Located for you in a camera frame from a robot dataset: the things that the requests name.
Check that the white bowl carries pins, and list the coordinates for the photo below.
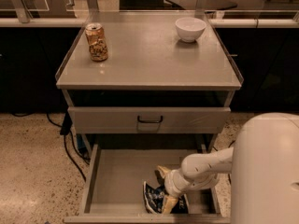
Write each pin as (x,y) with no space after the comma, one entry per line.
(189,29)

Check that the gold soda can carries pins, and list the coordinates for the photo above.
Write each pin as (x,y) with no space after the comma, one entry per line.
(97,42)

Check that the grey drawer cabinet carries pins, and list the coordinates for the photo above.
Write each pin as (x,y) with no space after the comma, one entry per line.
(148,65)

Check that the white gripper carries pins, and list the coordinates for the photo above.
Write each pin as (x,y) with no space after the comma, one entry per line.
(171,182)

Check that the blue chip bag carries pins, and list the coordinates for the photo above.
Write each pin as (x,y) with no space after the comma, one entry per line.
(153,200)

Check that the white horizontal rail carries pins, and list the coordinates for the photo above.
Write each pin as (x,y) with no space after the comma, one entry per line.
(217,23)

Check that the closed grey top drawer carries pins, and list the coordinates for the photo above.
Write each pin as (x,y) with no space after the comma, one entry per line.
(124,119)

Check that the open grey middle drawer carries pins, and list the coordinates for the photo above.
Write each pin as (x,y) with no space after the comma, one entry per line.
(113,193)

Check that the black drawer handle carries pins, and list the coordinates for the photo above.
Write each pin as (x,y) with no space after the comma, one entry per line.
(150,121)

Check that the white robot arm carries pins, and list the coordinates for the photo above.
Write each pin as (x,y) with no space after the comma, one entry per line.
(264,168)

